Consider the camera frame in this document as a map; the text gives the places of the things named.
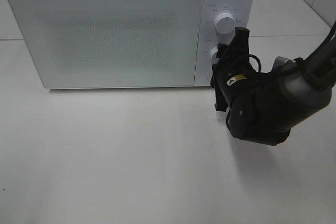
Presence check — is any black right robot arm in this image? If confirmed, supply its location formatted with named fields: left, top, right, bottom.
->
left=211, top=27, right=335, bottom=146

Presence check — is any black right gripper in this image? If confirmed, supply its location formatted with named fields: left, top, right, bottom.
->
left=211, top=27, right=260, bottom=112

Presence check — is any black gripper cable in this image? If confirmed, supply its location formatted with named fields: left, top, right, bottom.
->
left=211, top=40, right=263, bottom=130

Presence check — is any white timer knob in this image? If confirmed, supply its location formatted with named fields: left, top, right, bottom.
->
left=210, top=46, right=219, bottom=65

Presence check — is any white upper power knob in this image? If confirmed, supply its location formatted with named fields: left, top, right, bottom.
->
left=214, top=10, right=236, bottom=35

